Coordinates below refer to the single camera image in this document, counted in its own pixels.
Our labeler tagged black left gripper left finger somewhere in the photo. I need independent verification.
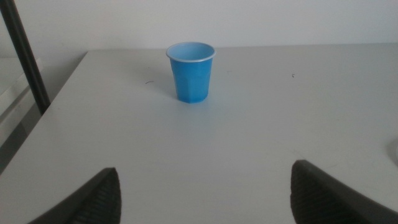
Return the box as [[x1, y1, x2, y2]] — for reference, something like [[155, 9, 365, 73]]
[[27, 167, 122, 224]]

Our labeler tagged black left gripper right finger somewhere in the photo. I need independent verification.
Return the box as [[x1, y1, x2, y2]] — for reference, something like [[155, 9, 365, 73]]
[[290, 159, 398, 224]]

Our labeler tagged blue plastic cup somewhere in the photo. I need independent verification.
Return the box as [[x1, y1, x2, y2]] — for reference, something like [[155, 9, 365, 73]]
[[165, 41, 217, 104]]

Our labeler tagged black metal stand pole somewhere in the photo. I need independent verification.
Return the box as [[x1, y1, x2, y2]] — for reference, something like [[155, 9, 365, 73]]
[[0, 0, 52, 115]]

